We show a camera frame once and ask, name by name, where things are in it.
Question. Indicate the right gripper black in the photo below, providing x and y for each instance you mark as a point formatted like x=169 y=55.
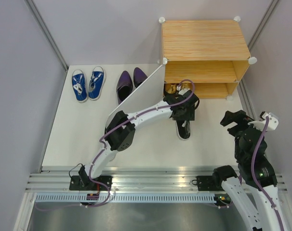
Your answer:
x=240 y=117

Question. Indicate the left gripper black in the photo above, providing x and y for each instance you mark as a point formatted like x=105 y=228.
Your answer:
x=190 y=116

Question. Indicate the black white sneaker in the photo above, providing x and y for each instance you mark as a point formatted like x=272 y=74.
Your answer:
x=183 y=129

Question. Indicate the gold loafer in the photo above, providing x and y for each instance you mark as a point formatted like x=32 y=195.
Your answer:
x=169 y=89
x=184 y=85

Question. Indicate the white cabinet door panel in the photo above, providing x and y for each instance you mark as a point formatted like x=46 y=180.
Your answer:
x=149 y=93

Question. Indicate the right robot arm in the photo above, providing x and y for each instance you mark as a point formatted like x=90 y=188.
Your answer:
x=254 y=190

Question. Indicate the wooden shoe cabinet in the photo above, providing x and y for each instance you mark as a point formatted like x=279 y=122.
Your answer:
x=212 y=55

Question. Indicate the right purple pointed loafer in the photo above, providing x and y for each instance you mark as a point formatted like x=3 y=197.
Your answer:
x=138 y=77

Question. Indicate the purple pointed loafer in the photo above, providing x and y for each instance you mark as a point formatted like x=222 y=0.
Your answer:
x=124 y=86
x=138 y=77

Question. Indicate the left purple pointed loafer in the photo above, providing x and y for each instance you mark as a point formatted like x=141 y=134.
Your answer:
x=124 y=86

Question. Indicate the right blue canvas sneaker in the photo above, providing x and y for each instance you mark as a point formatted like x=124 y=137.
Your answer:
x=96 y=83

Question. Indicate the blue canvas sneaker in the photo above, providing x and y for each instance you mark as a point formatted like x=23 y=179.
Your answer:
x=96 y=83
x=79 y=86

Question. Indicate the left blue canvas sneaker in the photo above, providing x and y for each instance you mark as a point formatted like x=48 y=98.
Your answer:
x=79 y=86

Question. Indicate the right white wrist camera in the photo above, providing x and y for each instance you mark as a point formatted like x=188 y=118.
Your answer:
x=273 y=121

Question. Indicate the aluminium rail base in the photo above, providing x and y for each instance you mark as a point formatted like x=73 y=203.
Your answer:
x=124 y=179

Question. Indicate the white slotted cable duct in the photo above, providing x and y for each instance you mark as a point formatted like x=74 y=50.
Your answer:
x=127 y=197

